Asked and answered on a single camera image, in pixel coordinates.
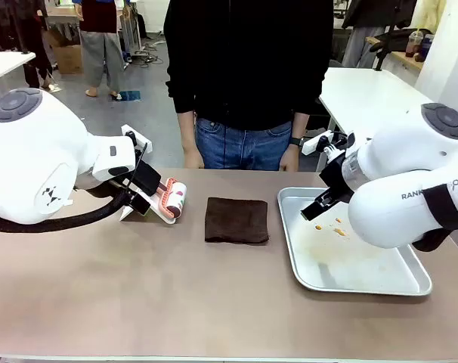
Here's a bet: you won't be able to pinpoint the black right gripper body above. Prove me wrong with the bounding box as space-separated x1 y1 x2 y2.
318 154 357 201

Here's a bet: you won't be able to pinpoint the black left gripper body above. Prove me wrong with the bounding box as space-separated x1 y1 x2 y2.
137 164 162 196

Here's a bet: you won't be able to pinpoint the pink lint roller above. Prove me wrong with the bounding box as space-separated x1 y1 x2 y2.
156 176 188 221

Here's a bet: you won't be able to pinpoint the dark brown cloth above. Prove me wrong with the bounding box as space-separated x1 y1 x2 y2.
204 197 271 245

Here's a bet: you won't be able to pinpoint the person left forearm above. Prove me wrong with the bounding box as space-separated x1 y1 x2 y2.
291 111 309 141

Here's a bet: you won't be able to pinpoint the person right forearm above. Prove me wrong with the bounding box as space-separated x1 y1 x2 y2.
177 111 198 151

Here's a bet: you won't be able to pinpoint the person right hand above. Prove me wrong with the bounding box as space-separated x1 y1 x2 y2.
182 145 205 169

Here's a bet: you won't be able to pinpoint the person left hand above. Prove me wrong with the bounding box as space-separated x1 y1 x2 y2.
280 145 301 172

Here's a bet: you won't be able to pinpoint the white folded stand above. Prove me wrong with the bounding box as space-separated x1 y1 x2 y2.
118 188 177 226

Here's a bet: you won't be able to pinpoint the silver metal tray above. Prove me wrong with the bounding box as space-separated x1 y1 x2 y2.
277 186 433 296

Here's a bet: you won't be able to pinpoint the blue floor mat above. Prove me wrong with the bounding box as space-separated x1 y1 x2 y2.
118 89 143 103

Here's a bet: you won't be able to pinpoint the large white table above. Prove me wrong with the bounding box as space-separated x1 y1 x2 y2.
314 67 436 173

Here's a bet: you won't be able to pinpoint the blue jeans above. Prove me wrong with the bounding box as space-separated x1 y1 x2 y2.
193 117 293 170

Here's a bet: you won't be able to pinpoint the black pole clamp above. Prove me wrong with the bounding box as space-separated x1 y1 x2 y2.
374 0 400 73

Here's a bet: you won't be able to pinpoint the wooden counter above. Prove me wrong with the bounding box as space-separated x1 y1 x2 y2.
364 36 425 72

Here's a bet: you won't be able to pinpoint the person torso black sweater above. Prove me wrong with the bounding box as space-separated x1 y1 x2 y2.
163 0 335 132

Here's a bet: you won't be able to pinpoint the cardboard box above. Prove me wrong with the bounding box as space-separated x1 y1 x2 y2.
47 29 83 75

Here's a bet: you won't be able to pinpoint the black bag on counter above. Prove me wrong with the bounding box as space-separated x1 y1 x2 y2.
369 28 419 54

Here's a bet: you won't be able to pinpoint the plastic cup red drink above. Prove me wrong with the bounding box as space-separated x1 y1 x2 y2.
405 30 422 59

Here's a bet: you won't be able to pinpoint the blue cup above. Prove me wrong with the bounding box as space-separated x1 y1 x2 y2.
416 33 436 63

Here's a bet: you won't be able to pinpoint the bystander black clothes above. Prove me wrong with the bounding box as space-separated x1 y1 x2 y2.
9 0 60 92

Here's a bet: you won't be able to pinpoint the small white table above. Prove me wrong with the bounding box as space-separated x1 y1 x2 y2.
0 51 37 86

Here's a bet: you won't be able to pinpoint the cream hanging garment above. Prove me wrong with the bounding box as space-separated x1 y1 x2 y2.
416 0 447 36

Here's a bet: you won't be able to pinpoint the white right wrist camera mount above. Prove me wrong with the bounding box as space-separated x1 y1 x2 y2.
301 130 357 160

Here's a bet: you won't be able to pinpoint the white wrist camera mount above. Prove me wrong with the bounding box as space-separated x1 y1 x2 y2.
121 124 153 154
301 130 357 160

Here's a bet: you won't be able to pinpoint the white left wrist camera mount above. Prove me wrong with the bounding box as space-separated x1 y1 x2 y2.
121 124 153 154

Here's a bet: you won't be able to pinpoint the black left cable sleeve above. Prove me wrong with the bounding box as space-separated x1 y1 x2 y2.
0 187 136 234

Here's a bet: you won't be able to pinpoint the floor cables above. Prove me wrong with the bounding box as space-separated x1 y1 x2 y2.
136 40 166 68

